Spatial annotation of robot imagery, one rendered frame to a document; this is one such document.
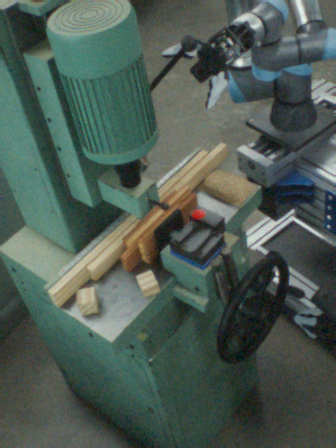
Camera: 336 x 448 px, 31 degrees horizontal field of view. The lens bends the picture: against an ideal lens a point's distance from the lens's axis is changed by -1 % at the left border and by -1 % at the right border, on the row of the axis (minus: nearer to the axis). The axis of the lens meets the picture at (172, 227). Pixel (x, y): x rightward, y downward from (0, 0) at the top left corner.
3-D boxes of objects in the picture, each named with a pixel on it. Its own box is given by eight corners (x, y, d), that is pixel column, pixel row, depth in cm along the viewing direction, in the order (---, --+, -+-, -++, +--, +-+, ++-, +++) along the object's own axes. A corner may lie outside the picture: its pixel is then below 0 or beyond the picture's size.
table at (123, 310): (146, 378, 136) (141, 364, 131) (55, 316, 152) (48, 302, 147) (292, 214, 165) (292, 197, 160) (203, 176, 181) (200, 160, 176)
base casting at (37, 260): (148, 363, 153) (141, 343, 147) (5, 269, 184) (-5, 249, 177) (249, 251, 175) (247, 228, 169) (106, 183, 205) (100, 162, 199)
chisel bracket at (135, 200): (143, 224, 149) (137, 198, 143) (102, 203, 157) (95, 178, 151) (163, 206, 153) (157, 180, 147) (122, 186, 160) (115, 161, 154)
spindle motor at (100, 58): (123, 176, 130) (88, 45, 108) (67, 151, 139) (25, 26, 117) (175, 131, 138) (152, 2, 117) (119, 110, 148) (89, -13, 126)
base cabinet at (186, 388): (185, 477, 203) (148, 365, 153) (67, 389, 233) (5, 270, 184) (260, 380, 225) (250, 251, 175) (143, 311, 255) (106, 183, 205)
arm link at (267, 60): (299, 78, 152) (298, 38, 144) (254, 86, 152) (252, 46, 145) (291, 62, 158) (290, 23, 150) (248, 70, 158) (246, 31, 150)
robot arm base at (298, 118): (291, 99, 205) (291, 73, 198) (326, 116, 196) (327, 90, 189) (260, 119, 200) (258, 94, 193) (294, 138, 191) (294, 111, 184)
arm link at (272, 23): (291, 29, 148) (290, -5, 142) (266, 49, 143) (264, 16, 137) (264, 22, 152) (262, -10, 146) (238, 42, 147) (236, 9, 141)
